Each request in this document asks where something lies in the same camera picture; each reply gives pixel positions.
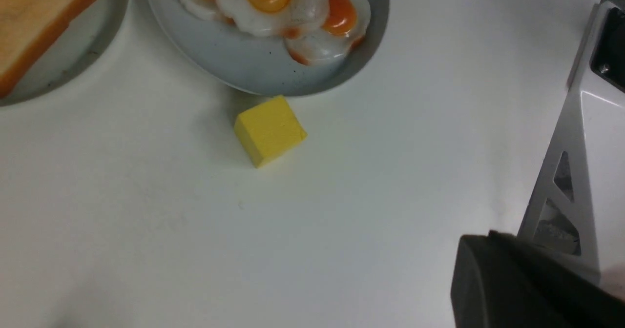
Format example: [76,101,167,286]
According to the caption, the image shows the yellow cube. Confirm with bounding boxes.
[234,95,308,168]

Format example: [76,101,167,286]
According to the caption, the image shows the toast slice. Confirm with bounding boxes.
[0,0,97,98]

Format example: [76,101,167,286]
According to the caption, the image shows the grey plate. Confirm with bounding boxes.
[147,0,389,97]

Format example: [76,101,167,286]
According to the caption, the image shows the green plate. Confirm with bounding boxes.
[1,0,132,108]

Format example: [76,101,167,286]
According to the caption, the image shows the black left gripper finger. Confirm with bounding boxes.
[450,230,625,328]

